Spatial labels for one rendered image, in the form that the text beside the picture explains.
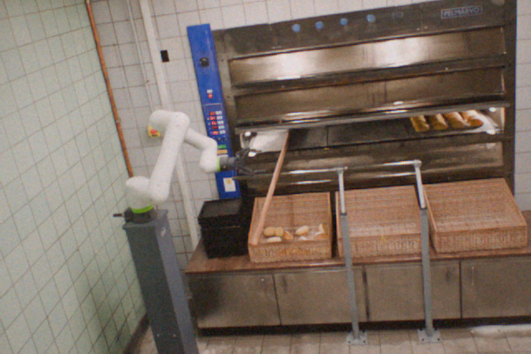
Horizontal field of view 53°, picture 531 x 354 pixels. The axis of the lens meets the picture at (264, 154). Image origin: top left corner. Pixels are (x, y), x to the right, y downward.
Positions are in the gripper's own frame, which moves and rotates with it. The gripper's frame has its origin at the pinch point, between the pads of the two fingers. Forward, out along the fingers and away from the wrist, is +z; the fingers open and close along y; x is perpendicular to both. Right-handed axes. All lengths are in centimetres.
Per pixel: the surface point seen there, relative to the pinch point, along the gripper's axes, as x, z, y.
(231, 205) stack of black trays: -33, -33, 44
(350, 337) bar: 3, 42, 133
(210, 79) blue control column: -51, -38, -44
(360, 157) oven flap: -58, 59, 26
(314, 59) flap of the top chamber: -57, 35, -48
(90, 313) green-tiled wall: 47, -113, 74
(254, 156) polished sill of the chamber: -55, -16, 17
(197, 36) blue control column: -51, -41, -73
